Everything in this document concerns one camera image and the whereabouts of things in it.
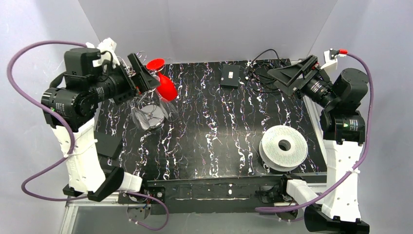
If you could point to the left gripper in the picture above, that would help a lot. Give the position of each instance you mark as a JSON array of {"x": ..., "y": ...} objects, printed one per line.
[{"x": 128, "y": 85}]

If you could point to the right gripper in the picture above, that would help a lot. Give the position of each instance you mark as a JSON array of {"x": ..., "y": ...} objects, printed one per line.
[{"x": 307, "y": 79}]

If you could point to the red wine glass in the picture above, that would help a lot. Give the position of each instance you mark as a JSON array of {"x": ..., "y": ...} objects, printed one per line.
[{"x": 166, "y": 89}]

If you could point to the clear champagne flute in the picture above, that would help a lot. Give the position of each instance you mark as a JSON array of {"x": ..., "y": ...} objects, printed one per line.
[{"x": 169, "y": 110}]

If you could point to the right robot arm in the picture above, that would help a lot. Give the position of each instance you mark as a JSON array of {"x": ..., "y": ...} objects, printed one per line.
[{"x": 345, "y": 134}]

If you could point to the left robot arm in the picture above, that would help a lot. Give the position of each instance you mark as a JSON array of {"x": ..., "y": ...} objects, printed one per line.
[{"x": 92, "y": 76}]

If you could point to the chrome wine glass rack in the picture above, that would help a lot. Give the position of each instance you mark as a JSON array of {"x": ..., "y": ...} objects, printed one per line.
[{"x": 158, "y": 116}]

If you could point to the clear wine glass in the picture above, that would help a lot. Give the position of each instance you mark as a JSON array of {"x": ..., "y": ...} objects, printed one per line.
[{"x": 142, "y": 117}]

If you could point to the black box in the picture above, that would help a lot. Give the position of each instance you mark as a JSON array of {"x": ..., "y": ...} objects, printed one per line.
[{"x": 230, "y": 76}]

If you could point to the white filament spool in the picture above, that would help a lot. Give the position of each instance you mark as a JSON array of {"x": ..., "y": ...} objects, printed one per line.
[{"x": 283, "y": 148}]

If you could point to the small black block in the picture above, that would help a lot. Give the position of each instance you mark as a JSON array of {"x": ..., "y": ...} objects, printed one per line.
[{"x": 108, "y": 146}]

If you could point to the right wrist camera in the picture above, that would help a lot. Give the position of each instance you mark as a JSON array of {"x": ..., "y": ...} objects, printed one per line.
[{"x": 331, "y": 59}]

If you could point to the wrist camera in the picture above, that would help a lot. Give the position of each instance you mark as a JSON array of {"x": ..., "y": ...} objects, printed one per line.
[
  {"x": 331, "y": 59},
  {"x": 107, "y": 48}
]

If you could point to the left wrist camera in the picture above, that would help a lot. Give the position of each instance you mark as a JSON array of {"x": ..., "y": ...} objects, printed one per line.
[{"x": 107, "y": 48}]

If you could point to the aluminium frame rail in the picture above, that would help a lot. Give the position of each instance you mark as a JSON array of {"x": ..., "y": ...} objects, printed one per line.
[{"x": 71, "y": 209}]

